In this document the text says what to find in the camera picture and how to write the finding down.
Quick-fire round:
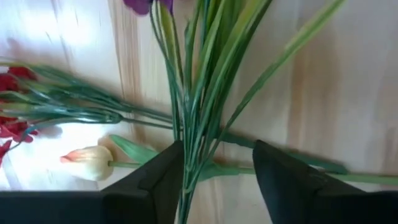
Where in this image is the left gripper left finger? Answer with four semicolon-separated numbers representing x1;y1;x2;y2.
101;139;185;224

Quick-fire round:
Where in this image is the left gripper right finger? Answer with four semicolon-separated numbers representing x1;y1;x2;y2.
252;139;364;224

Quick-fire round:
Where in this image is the cream artificial tulip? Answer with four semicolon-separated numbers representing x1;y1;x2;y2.
60;133;398;187

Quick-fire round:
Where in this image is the purple artificial flower bunch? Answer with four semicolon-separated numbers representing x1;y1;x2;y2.
123;0;348;224

